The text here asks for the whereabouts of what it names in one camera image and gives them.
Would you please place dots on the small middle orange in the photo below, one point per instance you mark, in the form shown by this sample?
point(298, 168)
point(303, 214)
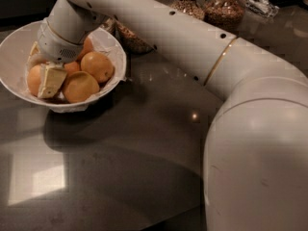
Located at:
point(72, 68)

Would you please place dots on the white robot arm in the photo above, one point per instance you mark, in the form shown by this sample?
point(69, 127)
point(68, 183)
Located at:
point(255, 161)

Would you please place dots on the glass cereal jar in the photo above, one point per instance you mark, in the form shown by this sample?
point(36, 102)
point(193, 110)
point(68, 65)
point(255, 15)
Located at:
point(109, 25)
point(131, 42)

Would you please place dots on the white paper bowl liner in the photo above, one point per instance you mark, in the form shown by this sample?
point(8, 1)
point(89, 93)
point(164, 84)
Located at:
point(107, 44)

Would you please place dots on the leftmost glass cereal jar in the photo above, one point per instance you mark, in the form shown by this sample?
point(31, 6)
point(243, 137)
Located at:
point(109, 25)

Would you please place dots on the glass grain jar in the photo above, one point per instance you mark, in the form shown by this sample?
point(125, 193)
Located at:
point(225, 14)
point(189, 7)

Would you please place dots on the white bowl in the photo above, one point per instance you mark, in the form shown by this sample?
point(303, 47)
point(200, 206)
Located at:
point(14, 53)

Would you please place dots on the clear plastic bag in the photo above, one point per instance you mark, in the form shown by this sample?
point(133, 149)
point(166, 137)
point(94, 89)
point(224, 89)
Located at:
point(263, 8)

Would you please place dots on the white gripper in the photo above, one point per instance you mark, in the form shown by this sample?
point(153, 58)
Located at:
point(58, 47)

